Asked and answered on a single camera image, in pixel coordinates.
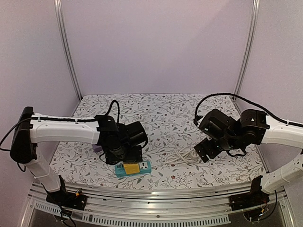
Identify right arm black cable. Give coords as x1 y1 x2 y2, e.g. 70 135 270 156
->
193 92 303 127

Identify aluminium frame post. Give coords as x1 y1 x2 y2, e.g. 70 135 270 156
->
54 0 83 101
233 0 260 95

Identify left aluminium frame post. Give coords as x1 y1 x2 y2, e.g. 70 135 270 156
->
54 0 83 101

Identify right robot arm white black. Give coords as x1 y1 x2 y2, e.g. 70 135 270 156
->
194 109 303 210

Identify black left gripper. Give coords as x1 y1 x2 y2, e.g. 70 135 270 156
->
106 142 143 165

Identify white coiled cable right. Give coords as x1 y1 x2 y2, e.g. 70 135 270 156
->
164 146 199 164

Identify yellow cube socket adapter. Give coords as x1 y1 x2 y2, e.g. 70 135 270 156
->
123 163 140 175

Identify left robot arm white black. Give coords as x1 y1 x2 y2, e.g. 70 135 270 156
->
9 106 148 210

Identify right aluminium frame post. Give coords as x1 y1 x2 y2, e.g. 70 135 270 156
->
233 0 260 95

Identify purple power strip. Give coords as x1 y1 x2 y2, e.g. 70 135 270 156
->
92 144 103 153

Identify teal power strip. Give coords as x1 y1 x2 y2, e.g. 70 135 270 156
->
115 161 152 177

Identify floral patterned table mat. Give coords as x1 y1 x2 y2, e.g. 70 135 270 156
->
51 94 267 191

